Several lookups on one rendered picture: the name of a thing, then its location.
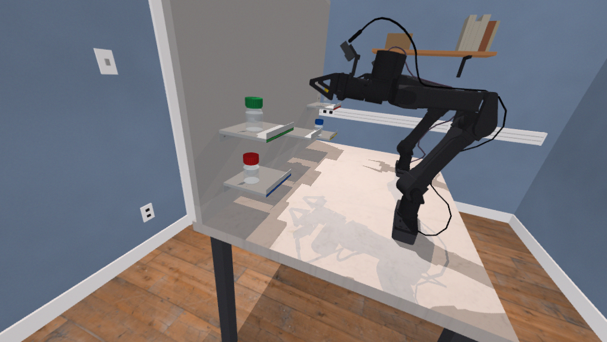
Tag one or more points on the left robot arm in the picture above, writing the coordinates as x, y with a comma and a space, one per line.
467, 127

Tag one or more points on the clear bottle with red cap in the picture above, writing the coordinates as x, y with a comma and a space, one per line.
251, 168

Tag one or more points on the blue-capped clear bottle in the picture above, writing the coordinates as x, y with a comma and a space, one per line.
318, 125

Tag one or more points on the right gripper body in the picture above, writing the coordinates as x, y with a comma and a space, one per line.
371, 77

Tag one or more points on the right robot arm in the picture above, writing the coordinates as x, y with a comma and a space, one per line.
406, 146

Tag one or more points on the grey wall panel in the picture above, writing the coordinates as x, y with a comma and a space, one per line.
225, 50

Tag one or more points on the clear bottle with yellow cap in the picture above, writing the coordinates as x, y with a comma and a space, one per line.
325, 100

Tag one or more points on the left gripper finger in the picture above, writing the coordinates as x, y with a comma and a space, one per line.
327, 87
328, 94

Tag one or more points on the clear bottle with green cap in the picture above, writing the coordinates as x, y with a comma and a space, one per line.
254, 114

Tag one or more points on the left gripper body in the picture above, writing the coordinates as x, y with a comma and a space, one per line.
353, 87

